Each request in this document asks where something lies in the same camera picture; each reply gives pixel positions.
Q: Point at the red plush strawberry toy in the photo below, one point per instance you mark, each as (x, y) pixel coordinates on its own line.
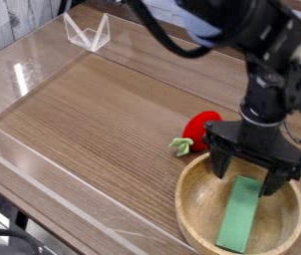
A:
(190, 140)

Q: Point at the clear acrylic tray wall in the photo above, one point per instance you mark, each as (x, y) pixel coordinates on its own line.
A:
(87, 119)

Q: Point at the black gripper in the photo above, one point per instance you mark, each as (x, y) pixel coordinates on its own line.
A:
(257, 144)

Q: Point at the green rectangular block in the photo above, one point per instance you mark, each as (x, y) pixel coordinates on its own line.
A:
(240, 212)

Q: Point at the clear acrylic corner bracket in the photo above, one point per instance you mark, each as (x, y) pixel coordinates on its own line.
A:
(88, 39)

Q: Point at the brown wooden bowl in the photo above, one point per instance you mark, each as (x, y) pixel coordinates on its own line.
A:
(201, 198)

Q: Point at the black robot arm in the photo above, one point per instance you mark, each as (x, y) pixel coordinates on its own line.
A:
(264, 30)

